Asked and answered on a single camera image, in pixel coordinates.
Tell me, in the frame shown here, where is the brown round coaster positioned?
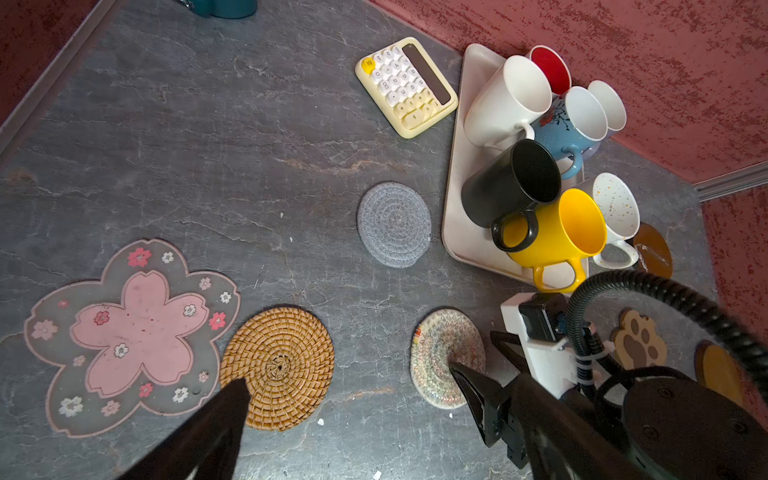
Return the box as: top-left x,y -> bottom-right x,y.
695,340 -> 744,406

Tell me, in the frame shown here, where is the multicolour woven coaster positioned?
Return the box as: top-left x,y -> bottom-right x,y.
410,308 -> 486,410

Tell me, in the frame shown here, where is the red inside mug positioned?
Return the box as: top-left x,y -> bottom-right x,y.
526,45 -> 572,96

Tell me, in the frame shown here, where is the black mug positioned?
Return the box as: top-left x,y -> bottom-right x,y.
461,139 -> 562,253

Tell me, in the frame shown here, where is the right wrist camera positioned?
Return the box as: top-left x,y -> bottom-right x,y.
500,292 -> 580,399

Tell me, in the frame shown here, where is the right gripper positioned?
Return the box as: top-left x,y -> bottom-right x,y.
449,331 -> 647,479

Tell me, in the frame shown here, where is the yellow calculator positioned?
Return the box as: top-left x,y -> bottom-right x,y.
355,37 -> 458,139

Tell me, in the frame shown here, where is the woven rattan coaster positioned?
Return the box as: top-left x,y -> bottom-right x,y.
219,305 -> 335,431

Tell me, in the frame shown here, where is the grey knitted coaster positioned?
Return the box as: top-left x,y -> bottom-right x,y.
357,182 -> 431,269

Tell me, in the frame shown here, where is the teal kitchen timer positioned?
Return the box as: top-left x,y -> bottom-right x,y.
178,0 -> 258,19

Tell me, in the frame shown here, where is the paw shaped cork coaster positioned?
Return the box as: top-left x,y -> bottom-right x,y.
611,309 -> 668,370

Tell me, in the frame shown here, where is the white speckled mug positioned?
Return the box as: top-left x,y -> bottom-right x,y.
592,173 -> 640,270

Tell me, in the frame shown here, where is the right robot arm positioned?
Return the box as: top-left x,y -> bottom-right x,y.
448,360 -> 767,479

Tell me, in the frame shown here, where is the blue mug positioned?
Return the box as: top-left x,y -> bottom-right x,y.
532,86 -> 608,180

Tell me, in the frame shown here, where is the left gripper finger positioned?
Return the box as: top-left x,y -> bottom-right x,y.
121,379 -> 251,479

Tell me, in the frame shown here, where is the black corrugated cable hose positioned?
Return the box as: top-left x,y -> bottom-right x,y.
563,268 -> 768,409

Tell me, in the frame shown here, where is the pink flower coaster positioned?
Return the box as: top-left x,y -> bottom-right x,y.
24,239 -> 241,438

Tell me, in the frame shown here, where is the beige serving tray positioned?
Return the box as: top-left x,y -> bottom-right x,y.
441,43 -> 534,285

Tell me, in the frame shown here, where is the dark brown glossy coaster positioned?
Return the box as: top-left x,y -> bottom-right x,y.
629,222 -> 674,278

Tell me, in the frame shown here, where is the lilac mug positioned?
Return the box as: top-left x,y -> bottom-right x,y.
587,80 -> 627,138

